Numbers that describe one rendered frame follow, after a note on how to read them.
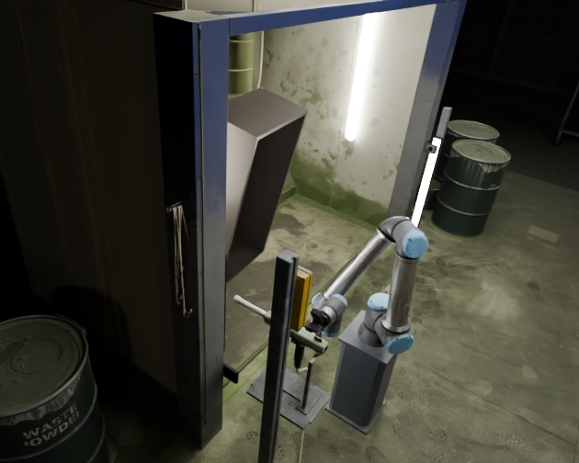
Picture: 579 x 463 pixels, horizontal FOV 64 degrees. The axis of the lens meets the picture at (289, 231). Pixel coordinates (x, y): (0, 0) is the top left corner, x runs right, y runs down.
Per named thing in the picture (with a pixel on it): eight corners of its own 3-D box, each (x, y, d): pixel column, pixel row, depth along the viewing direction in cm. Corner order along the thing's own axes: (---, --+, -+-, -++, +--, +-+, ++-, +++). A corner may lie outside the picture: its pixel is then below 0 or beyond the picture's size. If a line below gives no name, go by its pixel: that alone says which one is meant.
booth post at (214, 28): (201, 450, 269) (192, 21, 146) (179, 433, 277) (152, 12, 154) (222, 428, 282) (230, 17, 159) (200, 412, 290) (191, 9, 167)
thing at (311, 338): (323, 376, 204) (330, 338, 192) (317, 383, 201) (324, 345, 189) (237, 325, 226) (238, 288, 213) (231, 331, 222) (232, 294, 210)
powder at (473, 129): (505, 133, 526) (505, 132, 525) (485, 144, 491) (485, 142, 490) (460, 119, 555) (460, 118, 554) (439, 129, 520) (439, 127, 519)
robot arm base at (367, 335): (395, 333, 272) (399, 321, 267) (381, 352, 259) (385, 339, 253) (366, 318, 281) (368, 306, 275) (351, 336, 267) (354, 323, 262)
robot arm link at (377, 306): (383, 311, 273) (389, 287, 263) (396, 332, 259) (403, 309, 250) (359, 314, 268) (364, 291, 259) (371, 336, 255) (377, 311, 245)
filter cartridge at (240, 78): (228, 112, 416) (229, 10, 371) (207, 101, 438) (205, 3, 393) (261, 107, 436) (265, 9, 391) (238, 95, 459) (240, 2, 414)
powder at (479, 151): (454, 138, 497) (454, 137, 496) (507, 149, 484) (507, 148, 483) (451, 156, 454) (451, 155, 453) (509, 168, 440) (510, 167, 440)
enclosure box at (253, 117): (176, 266, 325) (203, 108, 253) (227, 229, 370) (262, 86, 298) (217, 292, 316) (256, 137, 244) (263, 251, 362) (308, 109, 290)
